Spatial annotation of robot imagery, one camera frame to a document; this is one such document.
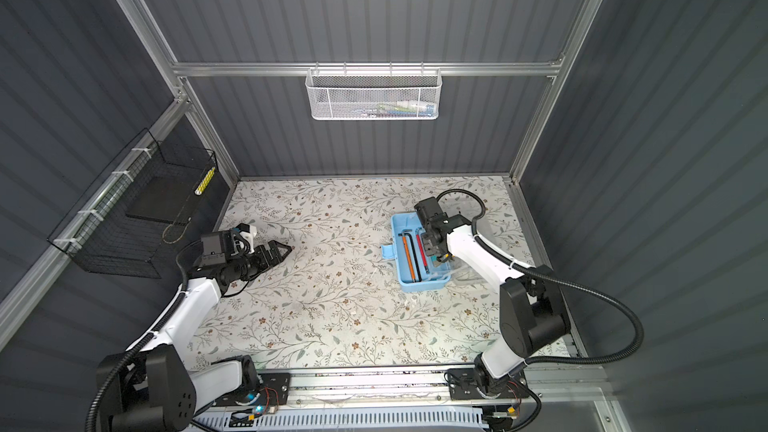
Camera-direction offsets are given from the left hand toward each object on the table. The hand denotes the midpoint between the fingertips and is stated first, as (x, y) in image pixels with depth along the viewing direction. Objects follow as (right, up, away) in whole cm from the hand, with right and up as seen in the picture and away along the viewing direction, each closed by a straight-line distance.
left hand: (280, 255), depth 85 cm
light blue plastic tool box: (+40, -6, +9) cm, 42 cm away
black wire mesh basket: (-32, +11, -12) cm, 36 cm away
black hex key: (+40, -2, +13) cm, 42 cm away
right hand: (+49, +3, +4) cm, 49 cm away
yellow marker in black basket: (-20, +19, -6) cm, 28 cm away
